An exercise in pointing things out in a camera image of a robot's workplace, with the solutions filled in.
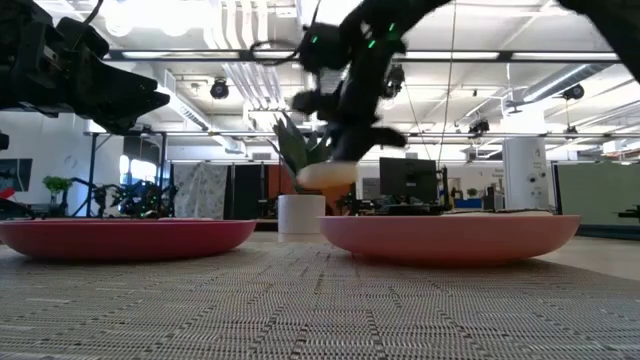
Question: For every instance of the dark wall screen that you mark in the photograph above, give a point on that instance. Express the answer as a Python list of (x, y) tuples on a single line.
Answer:
[(15, 175)]

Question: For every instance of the black metal stand frame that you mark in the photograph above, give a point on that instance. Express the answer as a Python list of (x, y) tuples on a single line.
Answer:
[(92, 170)]

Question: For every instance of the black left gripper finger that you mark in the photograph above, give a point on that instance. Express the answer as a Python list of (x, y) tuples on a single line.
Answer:
[(120, 87), (120, 119)]

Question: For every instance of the blue box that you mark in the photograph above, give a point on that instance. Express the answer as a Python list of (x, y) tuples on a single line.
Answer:
[(467, 204)]

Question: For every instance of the large pink frosted donut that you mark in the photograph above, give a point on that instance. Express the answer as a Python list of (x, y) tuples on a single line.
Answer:
[(325, 176)]

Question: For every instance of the black computer monitor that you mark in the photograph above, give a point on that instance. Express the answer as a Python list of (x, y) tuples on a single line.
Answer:
[(407, 180)]

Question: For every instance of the patterned white curtain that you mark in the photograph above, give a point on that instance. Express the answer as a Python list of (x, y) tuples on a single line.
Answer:
[(200, 192)]

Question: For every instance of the grey woven placemat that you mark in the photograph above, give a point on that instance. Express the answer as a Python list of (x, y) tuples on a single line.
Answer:
[(300, 310)]

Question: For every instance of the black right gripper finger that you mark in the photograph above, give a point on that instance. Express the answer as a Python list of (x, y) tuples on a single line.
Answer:
[(317, 101), (365, 142)]

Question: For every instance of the white round column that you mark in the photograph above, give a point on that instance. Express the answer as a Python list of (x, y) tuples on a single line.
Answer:
[(525, 175)]

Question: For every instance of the small green background plant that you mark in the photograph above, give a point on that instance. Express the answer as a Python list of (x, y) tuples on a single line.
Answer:
[(56, 184)]

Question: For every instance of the dark red round plate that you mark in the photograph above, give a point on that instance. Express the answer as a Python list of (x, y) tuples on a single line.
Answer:
[(125, 240)]

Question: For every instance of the black bar with light strips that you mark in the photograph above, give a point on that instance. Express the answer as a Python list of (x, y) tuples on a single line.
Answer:
[(505, 56)]

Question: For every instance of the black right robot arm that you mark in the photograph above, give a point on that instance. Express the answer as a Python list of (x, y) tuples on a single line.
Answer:
[(615, 30)]

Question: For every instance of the black ceiling spotlight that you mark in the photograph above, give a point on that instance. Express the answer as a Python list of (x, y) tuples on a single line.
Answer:
[(395, 82), (573, 92), (219, 90), (479, 127)]

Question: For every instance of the red flat object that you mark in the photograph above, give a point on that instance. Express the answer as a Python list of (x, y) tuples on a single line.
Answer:
[(6, 193)]

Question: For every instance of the green plant in white pot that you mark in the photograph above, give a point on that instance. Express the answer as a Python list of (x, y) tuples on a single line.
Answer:
[(300, 215)]

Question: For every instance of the green partition wall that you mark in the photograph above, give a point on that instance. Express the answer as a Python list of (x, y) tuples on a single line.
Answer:
[(600, 195)]

